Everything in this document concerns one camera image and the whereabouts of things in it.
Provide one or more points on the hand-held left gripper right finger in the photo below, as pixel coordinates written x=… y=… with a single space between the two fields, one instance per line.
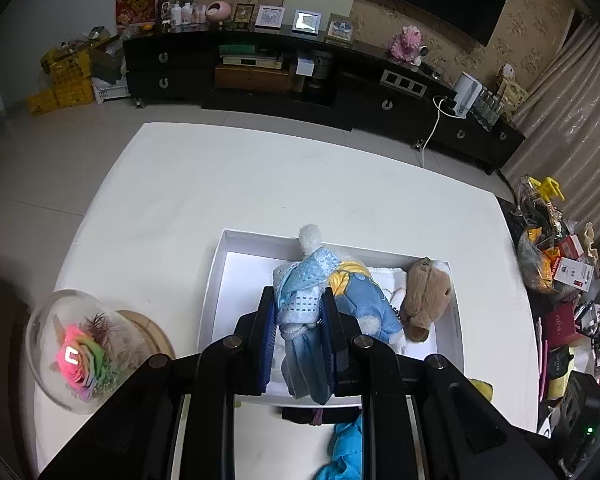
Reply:
x=330 y=345

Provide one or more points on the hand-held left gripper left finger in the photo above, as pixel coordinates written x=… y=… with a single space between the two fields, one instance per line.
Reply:
x=266 y=340

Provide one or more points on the white bunny plush blue overalls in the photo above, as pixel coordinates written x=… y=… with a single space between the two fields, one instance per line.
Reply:
x=365 y=295

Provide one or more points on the white cardboard box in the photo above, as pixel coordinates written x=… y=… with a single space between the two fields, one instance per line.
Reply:
x=240 y=280

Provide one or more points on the light blue baby garment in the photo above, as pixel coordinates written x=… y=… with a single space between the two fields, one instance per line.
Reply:
x=302 y=285

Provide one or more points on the white stitched cloth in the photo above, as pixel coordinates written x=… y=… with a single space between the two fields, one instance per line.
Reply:
x=387 y=277

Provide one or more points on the turquoise cloth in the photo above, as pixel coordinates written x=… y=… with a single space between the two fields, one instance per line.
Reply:
x=347 y=445

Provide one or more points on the brown bear plush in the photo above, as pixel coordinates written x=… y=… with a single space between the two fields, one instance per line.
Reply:
x=425 y=300

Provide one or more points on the black pouch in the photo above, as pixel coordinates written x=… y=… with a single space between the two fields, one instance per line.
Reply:
x=560 y=361

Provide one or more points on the white pen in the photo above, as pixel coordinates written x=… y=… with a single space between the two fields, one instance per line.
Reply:
x=538 y=335

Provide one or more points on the maroon gift box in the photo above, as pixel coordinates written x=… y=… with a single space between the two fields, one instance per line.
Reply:
x=561 y=325

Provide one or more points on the white carton red label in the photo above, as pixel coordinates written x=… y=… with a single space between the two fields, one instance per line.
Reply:
x=575 y=274

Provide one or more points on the glass bowl with snacks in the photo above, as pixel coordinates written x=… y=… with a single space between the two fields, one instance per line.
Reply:
x=537 y=265

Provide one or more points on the cream figurine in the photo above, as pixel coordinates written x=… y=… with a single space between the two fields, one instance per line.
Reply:
x=591 y=240

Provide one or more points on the glass dome with rainbow rose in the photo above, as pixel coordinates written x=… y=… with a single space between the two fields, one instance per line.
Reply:
x=80 y=355

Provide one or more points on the yellow toy chair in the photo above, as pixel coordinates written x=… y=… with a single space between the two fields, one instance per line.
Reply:
x=547 y=187

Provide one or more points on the brown wooden box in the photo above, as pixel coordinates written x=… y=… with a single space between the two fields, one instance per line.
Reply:
x=252 y=79

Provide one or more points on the white triple socket panel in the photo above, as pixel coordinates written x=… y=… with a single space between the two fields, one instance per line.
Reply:
x=403 y=82

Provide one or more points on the small white box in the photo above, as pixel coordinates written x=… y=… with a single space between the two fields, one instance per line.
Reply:
x=305 y=67

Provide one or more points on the white media player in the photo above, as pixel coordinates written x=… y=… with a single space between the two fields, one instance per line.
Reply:
x=252 y=62

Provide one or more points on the dark canister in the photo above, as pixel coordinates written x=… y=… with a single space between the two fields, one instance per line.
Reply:
x=323 y=66

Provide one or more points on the black television cabinet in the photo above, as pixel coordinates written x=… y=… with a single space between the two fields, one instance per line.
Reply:
x=180 y=70

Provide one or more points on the clear glass bottles set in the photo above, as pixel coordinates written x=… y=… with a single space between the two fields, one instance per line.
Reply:
x=487 y=107

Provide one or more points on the beige curtain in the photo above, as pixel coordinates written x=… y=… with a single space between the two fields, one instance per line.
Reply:
x=570 y=125

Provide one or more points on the white water dispenser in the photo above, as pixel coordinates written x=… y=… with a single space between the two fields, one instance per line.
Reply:
x=467 y=95

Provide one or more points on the green book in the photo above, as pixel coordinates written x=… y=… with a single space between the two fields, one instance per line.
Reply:
x=236 y=50

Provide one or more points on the white plastic crate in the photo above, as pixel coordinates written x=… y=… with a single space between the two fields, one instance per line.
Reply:
x=111 y=91

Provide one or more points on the glass cup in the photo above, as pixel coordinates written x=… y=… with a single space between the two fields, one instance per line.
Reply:
x=440 y=71

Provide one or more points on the pink plush toy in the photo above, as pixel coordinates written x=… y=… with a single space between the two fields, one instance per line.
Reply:
x=405 y=44

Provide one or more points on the yellow plastic crate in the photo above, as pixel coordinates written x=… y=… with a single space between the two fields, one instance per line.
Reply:
x=42 y=102
x=75 y=93
x=67 y=65

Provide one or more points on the cream woven basket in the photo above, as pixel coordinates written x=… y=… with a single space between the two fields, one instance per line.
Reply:
x=511 y=87

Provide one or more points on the cardboard box with clutter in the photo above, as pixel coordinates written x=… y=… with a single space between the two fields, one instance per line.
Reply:
x=107 y=57

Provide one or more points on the pink round ornament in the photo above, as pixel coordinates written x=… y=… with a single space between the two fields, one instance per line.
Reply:
x=218 y=11

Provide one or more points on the white bottle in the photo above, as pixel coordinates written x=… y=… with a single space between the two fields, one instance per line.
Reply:
x=187 y=14
x=176 y=15
x=200 y=13

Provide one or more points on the red gold poster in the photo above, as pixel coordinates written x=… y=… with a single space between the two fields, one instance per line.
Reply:
x=137 y=2

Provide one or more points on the white security camera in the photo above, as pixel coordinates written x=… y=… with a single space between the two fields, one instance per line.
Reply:
x=421 y=54

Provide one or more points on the green picture frame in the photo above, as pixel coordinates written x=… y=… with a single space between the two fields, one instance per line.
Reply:
x=339 y=28

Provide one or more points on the blue picture frame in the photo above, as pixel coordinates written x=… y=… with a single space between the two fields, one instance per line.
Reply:
x=307 y=22

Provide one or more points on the white picture frame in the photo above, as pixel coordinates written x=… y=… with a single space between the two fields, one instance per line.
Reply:
x=270 y=17

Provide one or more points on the dark picture frame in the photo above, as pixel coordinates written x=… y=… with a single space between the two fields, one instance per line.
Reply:
x=244 y=15

